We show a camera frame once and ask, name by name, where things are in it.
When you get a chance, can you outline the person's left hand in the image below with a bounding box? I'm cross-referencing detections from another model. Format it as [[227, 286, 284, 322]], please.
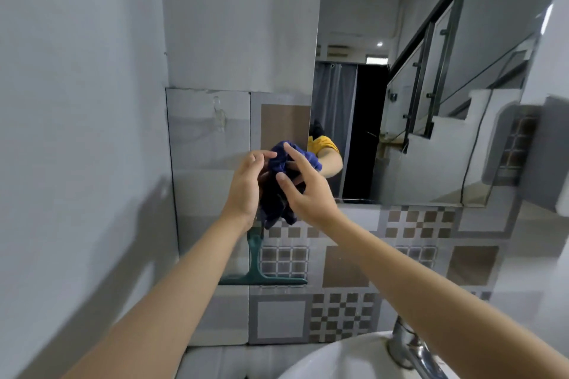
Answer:
[[220, 150, 279, 224]]

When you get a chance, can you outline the person's right hand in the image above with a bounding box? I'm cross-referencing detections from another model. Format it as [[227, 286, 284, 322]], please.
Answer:
[[275, 142, 343, 226]]

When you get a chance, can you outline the blue plaid cloth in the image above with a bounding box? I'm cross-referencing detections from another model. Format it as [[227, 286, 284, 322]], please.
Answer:
[[257, 140, 323, 230]]

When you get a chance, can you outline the teal squeegee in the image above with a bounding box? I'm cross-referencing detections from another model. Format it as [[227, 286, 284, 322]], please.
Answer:
[[218, 223, 308, 287]]

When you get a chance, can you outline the frameless wall mirror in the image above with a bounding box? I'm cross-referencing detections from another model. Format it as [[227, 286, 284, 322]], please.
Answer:
[[308, 0, 569, 208]]

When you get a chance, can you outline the person's left forearm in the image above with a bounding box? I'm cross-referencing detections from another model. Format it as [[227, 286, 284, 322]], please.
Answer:
[[62, 210, 254, 379]]

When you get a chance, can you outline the person's right forearm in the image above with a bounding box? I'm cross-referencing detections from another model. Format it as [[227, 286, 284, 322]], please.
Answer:
[[327, 210, 569, 379]]

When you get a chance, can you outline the white paper towel dispenser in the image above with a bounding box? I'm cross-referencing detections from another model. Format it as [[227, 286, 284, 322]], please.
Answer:
[[517, 97, 569, 213]]

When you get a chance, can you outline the white ceramic sink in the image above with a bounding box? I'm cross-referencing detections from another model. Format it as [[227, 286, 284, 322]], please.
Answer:
[[277, 330, 463, 379]]

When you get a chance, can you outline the chrome faucet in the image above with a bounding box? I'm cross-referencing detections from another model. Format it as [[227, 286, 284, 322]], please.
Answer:
[[386, 315, 450, 379]]

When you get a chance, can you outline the clear wall hook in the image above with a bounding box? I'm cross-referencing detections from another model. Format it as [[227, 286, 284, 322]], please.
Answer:
[[212, 95, 228, 131]]

